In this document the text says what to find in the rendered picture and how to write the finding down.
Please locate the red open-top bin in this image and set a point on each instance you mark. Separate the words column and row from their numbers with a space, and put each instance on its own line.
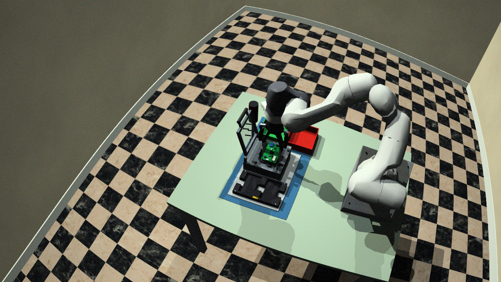
column 303, row 141

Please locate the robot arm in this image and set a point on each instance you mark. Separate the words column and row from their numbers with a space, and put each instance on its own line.
column 374, row 182

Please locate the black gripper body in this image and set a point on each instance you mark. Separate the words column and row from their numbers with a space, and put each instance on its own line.
column 274, row 127

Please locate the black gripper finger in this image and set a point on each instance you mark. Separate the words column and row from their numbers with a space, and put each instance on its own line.
column 261, row 138
column 280, row 140

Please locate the green open-top bin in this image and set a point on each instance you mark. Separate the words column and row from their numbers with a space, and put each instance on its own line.
column 271, row 136

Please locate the green circuit board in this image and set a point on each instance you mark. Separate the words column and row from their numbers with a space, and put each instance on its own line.
column 271, row 152

